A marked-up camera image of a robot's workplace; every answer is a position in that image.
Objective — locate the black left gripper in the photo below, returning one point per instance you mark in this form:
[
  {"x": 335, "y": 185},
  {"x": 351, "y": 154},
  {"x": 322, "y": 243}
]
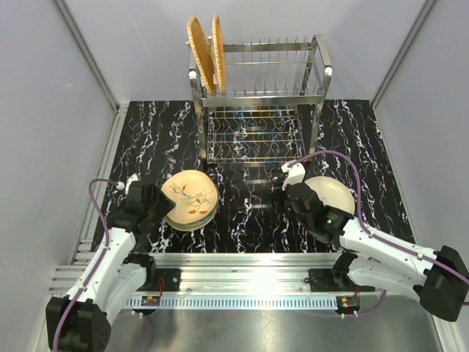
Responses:
[{"x": 165, "y": 204}]

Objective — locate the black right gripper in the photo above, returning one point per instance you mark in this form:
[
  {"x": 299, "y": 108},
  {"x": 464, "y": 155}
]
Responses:
[{"x": 278, "y": 191}]

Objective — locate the cream bird painted plate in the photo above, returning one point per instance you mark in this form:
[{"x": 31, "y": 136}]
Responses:
[{"x": 190, "y": 178}]

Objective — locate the woven bamboo tray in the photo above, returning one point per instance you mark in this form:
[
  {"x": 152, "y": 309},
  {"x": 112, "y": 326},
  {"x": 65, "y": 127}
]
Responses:
[
  {"x": 218, "y": 49},
  {"x": 202, "y": 53}
]

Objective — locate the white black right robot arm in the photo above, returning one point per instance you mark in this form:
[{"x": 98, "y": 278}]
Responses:
[{"x": 437, "y": 279}]

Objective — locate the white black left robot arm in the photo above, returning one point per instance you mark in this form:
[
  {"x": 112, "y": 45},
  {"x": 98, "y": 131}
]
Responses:
[{"x": 81, "y": 320}]

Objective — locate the stainless steel dish rack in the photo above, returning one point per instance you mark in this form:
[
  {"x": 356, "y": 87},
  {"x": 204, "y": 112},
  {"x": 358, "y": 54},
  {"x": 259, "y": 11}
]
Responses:
[{"x": 270, "y": 111}]

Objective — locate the teal scalloped plate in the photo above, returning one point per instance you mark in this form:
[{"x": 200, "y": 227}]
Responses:
[{"x": 195, "y": 206}]

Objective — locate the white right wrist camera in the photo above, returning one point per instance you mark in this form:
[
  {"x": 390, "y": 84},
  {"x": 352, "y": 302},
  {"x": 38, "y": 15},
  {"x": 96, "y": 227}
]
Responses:
[{"x": 295, "y": 173}]

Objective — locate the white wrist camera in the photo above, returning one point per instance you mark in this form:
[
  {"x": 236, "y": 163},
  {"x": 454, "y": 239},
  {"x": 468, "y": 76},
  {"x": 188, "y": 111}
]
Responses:
[
  {"x": 130, "y": 180},
  {"x": 295, "y": 173}
]

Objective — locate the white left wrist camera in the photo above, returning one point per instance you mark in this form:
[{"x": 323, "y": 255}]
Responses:
[{"x": 130, "y": 180}]

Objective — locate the white slotted cable duct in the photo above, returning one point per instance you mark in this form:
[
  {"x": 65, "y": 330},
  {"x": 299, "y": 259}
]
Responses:
[{"x": 232, "y": 302}]

